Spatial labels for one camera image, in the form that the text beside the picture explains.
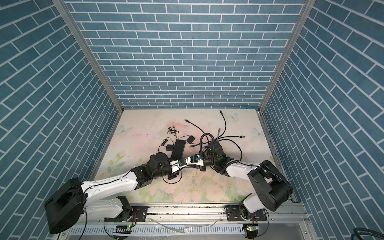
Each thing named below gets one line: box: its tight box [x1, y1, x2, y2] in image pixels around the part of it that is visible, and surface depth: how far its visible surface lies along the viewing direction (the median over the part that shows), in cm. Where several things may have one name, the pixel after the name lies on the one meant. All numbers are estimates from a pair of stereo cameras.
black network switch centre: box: [171, 139, 186, 161], surface depth 99 cm
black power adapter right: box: [186, 135, 195, 144], surface depth 104 cm
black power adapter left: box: [166, 144, 174, 151], surface depth 98 cm
